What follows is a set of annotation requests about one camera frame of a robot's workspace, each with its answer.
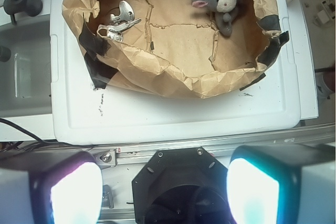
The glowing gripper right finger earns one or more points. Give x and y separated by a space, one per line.
289 183

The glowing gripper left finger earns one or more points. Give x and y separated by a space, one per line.
50 187

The white plastic bin lid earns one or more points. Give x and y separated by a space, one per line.
85 115

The clear plastic side bin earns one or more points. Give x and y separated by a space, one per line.
26 68

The brown crumpled paper bag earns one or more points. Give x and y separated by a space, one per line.
177 51

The silver metal toy gun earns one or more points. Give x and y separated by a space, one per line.
117 24

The black clamp knob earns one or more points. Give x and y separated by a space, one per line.
31 7

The gray plush mouse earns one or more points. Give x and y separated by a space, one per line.
225 12

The aluminium frame rail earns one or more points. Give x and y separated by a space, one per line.
127 154

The black octagonal mount plate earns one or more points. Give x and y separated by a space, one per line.
181 186

